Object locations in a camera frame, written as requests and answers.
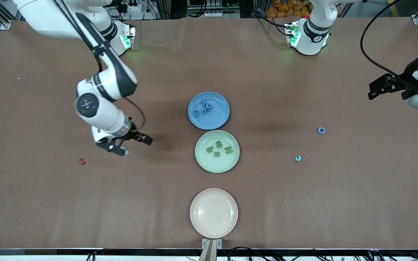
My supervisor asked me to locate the brown table cover sheet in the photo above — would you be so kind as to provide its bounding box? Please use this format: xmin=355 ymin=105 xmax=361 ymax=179
xmin=0 ymin=16 xmax=418 ymax=250

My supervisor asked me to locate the blue plate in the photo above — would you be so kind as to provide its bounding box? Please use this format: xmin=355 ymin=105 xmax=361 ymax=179
xmin=188 ymin=91 xmax=230 ymax=131

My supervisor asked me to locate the green plate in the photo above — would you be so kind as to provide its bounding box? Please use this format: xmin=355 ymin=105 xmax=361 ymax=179
xmin=195 ymin=130 xmax=241 ymax=174

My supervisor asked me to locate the beige plate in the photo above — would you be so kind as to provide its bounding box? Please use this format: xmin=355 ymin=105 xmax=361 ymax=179
xmin=190 ymin=188 xmax=239 ymax=239

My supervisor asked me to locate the bag of orange objects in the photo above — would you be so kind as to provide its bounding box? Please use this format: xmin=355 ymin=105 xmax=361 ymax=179
xmin=266 ymin=0 xmax=311 ymax=18

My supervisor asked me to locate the white power strip with plugs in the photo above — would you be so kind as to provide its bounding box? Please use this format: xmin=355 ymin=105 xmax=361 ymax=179
xmin=116 ymin=0 xmax=144 ymax=14

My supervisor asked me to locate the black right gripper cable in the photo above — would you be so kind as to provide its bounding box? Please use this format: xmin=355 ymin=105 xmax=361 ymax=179
xmin=124 ymin=97 xmax=146 ymax=132

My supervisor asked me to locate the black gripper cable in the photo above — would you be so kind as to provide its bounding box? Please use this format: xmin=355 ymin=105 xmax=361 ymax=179
xmin=124 ymin=97 xmax=146 ymax=132
xmin=360 ymin=0 xmax=413 ymax=87

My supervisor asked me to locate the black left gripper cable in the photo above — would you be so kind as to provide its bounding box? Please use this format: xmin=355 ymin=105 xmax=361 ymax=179
xmin=360 ymin=0 xmax=413 ymax=87

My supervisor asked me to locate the metal mount bracket plate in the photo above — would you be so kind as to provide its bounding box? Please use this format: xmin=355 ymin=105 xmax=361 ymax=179
xmin=202 ymin=238 xmax=223 ymax=250

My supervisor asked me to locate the beige mount post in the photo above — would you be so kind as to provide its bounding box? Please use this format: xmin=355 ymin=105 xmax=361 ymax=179
xmin=198 ymin=240 xmax=218 ymax=261

